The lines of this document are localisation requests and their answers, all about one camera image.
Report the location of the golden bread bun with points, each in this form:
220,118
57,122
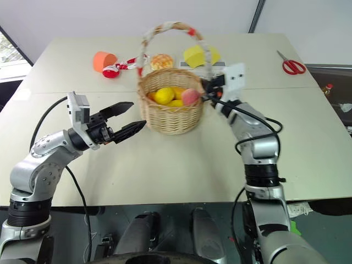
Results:
162,61

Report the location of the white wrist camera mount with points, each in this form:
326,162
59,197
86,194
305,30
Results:
78,114
233,78

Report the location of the dark side table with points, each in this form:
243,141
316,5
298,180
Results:
330,82

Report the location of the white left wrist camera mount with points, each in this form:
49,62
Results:
78,114

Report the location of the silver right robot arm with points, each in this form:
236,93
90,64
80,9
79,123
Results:
264,154

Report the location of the dark robot leg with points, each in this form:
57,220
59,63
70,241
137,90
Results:
137,233

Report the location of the red and white plush toy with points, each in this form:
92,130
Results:
110,71

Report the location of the crumpled white paper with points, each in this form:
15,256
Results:
299,209

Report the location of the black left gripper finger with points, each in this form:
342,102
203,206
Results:
116,109
129,130

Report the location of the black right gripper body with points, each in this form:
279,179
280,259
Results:
217,82

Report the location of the orange fruit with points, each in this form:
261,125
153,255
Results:
179,91

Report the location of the orange paper cup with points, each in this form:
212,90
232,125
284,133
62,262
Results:
102,61

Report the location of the small yellow lemon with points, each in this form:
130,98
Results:
174,104

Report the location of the large yellow lemon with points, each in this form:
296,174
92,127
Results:
165,95

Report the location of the yellow paper cup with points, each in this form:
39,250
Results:
195,57

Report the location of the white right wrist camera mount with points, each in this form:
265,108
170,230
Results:
233,78

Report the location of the bottle with red cap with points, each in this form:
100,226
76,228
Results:
327,89

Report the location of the pink peach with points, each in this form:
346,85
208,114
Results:
189,96

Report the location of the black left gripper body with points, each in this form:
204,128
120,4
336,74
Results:
99,130

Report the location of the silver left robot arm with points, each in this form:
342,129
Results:
41,167

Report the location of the green plastic object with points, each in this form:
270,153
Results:
295,228

